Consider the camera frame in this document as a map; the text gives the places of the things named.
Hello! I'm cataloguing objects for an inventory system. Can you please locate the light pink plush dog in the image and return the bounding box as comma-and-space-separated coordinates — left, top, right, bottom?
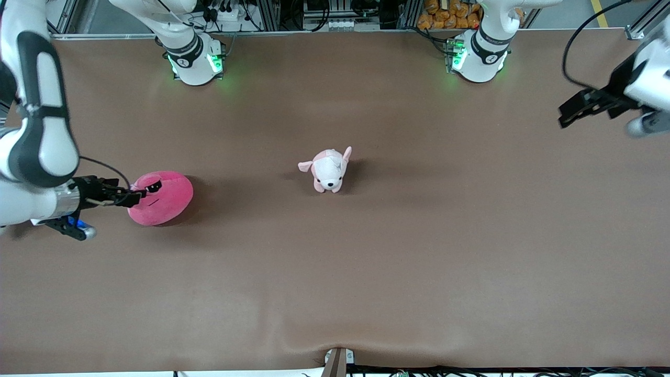
298, 146, 353, 194

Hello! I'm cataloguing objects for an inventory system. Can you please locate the metal table edge bracket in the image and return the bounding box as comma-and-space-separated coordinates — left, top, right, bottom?
325, 347, 355, 377

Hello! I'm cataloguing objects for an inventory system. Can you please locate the white power strip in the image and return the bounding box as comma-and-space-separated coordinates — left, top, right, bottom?
212, 4, 253, 23

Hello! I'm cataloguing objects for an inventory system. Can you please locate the orange items heap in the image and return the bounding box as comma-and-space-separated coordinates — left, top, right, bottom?
417, 0, 482, 30

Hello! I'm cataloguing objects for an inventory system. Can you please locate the brown table cover mat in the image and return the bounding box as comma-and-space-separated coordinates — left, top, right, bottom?
0, 29, 670, 373

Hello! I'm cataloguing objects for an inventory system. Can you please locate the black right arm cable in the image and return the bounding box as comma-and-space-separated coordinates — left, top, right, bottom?
79, 156, 132, 206

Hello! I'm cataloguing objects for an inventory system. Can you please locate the aluminium frame profile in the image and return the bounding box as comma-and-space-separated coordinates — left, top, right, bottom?
626, 8, 661, 40
46, 0, 97, 35

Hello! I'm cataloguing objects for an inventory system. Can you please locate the hot pink round plush toy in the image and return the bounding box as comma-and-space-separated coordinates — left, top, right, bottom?
127, 171, 194, 227

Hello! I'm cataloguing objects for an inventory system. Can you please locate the aluminium table edge rail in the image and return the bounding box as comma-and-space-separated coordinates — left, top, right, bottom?
50, 29, 456, 41

